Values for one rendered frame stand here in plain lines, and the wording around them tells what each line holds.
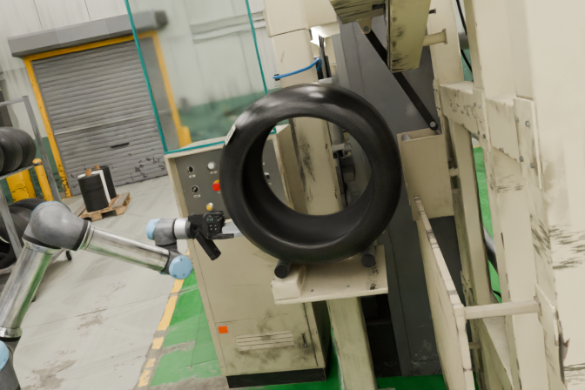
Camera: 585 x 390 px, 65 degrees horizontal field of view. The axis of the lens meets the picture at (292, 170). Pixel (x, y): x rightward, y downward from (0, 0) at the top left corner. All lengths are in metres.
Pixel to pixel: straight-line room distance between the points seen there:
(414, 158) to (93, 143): 9.76
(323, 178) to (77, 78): 9.56
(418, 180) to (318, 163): 0.37
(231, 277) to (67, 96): 9.14
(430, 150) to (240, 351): 1.43
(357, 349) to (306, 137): 0.91
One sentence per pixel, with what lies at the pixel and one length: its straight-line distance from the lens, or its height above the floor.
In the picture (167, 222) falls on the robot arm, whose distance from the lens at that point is 1.66.
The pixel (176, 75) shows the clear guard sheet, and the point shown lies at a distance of 2.20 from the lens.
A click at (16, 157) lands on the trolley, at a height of 1.31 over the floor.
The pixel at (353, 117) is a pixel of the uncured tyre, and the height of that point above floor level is 1.35.
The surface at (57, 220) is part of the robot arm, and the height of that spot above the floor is 1.24.
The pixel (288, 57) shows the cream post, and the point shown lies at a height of 1.57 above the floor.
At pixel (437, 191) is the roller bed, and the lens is 1.72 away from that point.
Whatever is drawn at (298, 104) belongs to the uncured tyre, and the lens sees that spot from 1.34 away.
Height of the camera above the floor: 1.48
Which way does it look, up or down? 11 degrees down
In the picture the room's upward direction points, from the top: 12 degrees counter-clockwise
